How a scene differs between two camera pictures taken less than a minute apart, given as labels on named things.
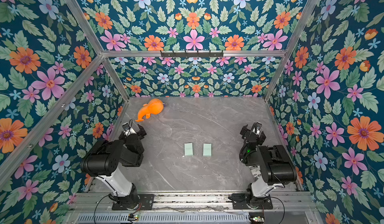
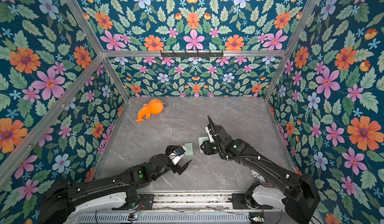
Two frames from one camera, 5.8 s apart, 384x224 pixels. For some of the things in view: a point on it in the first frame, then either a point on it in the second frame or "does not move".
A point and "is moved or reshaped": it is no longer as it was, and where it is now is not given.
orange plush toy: [155, 106] does not move
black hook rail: [197, 54] does not move
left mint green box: [188, 149] does not move
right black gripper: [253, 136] to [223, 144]
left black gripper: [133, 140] to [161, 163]
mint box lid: [207, 149] is moved or reshaped
